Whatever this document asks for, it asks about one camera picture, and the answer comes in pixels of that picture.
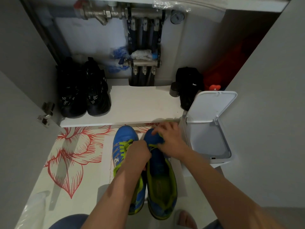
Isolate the person's right hand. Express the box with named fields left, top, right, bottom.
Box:
left=151, top=121, right=189, bottom=160

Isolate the person's left hand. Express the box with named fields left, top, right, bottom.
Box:
left=122, top=140, right=152, bottom=171

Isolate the blue sneaker with green laces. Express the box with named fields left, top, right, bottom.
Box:
left=143, top=128, right=178, bottom=221
left=112, top=125, right=147, bottom=215

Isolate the person's right forearm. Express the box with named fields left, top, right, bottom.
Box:
left=180, top=148, right=290, bottom=229

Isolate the person's left forearm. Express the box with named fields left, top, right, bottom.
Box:
left=81, top=162, right=146, bottom=229

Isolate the white cabinet shelf board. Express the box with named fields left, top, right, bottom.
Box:
left=59, top=78, right=187, bottom=128

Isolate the dark cylindrical container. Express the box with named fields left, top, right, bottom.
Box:
left=169, top=82, right=182, bottom=97

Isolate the white trash bin with lid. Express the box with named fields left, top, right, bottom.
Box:
left=181, top=90, right=238, bottom=170

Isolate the black bag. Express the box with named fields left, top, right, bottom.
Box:
left=175, top=66, right=205, bottom=111

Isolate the white mat with red flowers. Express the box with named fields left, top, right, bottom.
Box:
left=29, top=121, right=189, bottom=229

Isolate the black sneaker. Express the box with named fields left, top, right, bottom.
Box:
left=55, top=57, right=88, bottom=118
left=83, top=57, right=112, bottom=117

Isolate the white crumpled cloth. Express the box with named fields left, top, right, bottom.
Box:
left=130, top=49, right=153, bottom=61

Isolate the blue plastic bag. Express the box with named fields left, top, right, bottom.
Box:
left=106, top=46, right=131, bottom=75

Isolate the red box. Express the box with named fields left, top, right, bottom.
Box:
left=203, top=42, right=253, bottom=91

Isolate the metal pipe manifold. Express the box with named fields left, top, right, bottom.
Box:
left=73, top=0, right=168, bottom=87

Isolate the person's blue trouser leg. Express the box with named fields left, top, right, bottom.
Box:
left=48, top=214, right=89, bottom=229

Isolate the grey cabinet door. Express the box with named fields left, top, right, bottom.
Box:
left=220, top=0, right=305, bottom=209
left=0, top=0, right=63, bottom=229

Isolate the metal cabinet hinge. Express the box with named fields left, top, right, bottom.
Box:
left=37, top=101, right=55, bottom=128

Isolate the round pressure gauge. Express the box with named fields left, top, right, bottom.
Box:
left=170, top=10, right=185, bottom=25

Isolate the clear plastic bag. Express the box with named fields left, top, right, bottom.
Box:
left=152, top=0, right=191, bottom=13

